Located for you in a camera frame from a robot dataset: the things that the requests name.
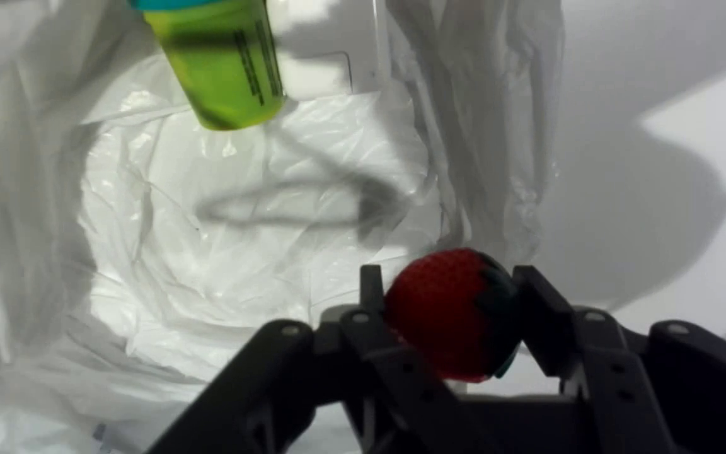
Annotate white translucent plastic bag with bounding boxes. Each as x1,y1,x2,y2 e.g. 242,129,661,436
0,0,566,454

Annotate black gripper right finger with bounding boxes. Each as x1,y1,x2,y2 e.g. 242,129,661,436
508,263,726,454

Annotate green tub teal lid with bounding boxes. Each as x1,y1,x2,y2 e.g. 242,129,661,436
128,0,286,134

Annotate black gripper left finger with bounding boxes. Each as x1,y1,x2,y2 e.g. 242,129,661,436
147,263,499,454

